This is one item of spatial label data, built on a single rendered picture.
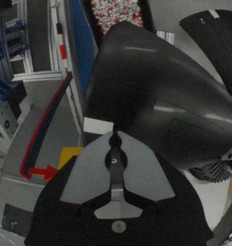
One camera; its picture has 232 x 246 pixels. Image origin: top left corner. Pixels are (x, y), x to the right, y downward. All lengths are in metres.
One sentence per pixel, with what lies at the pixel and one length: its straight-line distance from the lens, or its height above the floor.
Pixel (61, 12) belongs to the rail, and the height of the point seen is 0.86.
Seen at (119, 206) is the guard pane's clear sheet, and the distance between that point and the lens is 0.88.
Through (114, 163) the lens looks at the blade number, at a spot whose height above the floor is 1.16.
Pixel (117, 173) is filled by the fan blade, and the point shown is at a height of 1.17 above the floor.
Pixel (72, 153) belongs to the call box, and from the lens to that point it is 0.45.
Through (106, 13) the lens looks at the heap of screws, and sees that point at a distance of 0.39.
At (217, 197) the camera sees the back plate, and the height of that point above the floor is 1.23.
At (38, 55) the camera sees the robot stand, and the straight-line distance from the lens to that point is 1.21.
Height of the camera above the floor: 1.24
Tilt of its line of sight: 45 degrees down
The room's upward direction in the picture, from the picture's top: 177 degrees clockwise
